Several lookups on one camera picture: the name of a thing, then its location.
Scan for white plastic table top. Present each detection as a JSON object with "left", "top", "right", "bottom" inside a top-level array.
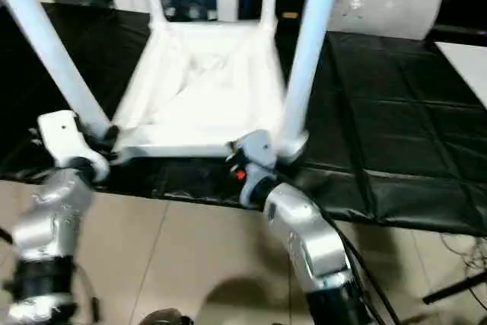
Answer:
[{"left": 110, "top": 20, "right": 310, "bottom": 164}]

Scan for black work mat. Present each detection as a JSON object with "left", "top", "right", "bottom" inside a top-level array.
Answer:
[{"left": 0, "top": 1, "right": 487, "bottom": 237}]

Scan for dark rounded robot foot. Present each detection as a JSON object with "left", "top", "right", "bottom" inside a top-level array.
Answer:
[{"left": 140, "top": 306, "right": 195, "bottom": 325}]

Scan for grey cushion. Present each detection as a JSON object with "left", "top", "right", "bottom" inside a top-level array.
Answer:
[{"left": 326, "top": 0, "right": 447, "bottom": 41}]

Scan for black stand rod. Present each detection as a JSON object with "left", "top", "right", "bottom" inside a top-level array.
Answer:
[{"left": 422, "top": 273, "right": 487, "bottom": 305}]

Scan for white flat board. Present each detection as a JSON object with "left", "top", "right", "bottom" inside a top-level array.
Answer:
[{"left": 433, "top": 40, "right": 487, "bottom": 109}]

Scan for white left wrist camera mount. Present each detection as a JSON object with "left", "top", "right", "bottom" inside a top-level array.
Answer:
[{"left": 37, "top": 110, "right": 111, "bottom": 184}]

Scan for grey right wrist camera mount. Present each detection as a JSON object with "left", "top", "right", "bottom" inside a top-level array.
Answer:
[{"left": 228, "top": 129, "right": 278, "bottom": 210}]

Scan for thin tangled floor cables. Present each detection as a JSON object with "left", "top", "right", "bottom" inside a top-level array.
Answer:
[{"left": 439, "top": 231, "right": 487, "bottom": 303}]

